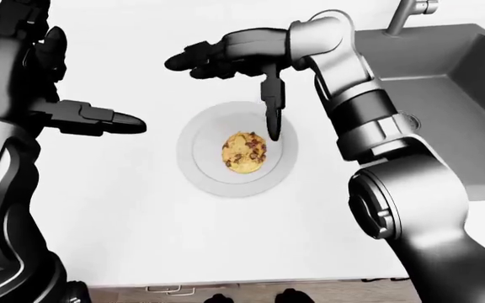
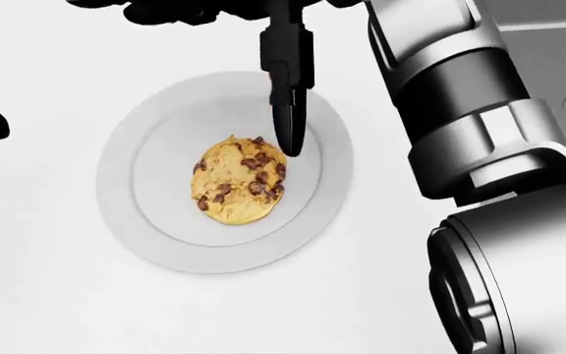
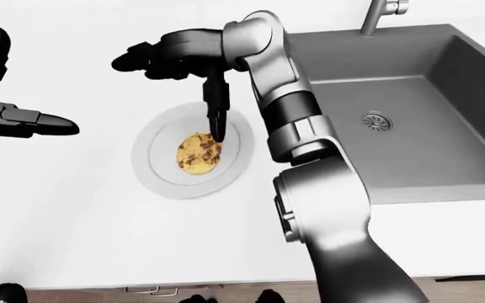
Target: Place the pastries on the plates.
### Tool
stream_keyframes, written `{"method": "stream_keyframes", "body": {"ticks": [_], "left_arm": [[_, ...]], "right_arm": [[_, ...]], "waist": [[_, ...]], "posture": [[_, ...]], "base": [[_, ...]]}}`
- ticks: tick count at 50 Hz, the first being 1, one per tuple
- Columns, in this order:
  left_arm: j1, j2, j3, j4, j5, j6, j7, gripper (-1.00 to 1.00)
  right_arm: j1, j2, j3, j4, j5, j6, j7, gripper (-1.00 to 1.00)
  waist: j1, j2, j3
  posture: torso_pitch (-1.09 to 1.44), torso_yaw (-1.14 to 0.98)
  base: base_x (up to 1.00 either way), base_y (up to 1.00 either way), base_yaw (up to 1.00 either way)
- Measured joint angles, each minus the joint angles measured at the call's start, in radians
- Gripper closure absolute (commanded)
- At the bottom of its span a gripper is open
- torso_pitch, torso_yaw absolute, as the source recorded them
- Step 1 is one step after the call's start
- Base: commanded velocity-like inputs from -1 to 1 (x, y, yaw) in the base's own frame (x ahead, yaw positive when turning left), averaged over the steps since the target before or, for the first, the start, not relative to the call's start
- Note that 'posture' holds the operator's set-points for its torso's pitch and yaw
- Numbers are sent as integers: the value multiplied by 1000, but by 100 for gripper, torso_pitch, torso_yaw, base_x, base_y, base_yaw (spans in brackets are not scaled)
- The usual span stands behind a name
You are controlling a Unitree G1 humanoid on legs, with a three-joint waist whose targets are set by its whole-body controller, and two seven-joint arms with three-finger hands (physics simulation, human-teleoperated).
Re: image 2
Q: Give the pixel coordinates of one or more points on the white round plate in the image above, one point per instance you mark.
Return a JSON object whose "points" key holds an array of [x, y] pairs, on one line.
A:
{"points": [[165, 206]]}

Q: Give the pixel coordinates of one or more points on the grey stovetop with burner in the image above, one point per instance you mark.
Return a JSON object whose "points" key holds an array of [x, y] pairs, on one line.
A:
{"points": [[558, 55]]}

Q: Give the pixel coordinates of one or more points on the chocolate chip cookie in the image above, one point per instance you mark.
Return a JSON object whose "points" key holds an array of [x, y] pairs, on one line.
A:
{"points": [[238, 180]]}

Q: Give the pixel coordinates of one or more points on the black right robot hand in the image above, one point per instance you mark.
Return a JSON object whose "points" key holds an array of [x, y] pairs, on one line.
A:
{"points": [[288, 73]]}

